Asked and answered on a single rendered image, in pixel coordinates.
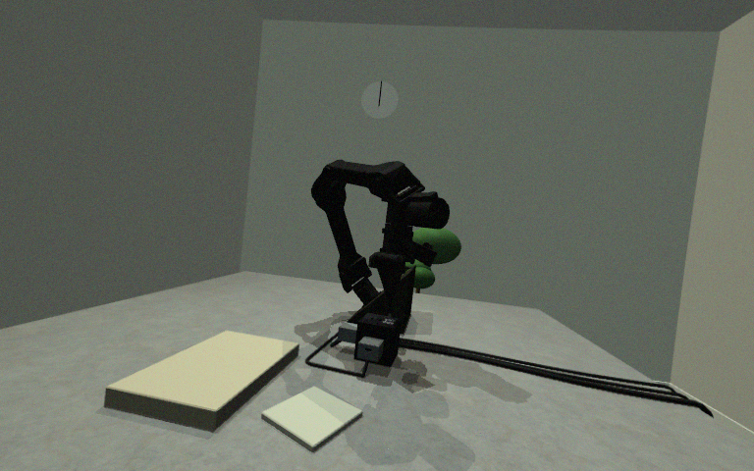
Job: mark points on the beige flat rectangular slab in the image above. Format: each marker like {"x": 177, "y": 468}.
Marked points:
{"x": 204, "y": 384}

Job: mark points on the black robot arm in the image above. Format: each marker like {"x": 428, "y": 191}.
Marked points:
{"x": 410, "y": 208}

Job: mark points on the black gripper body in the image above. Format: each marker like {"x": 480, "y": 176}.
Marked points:
{"x": 390, "y": 255}

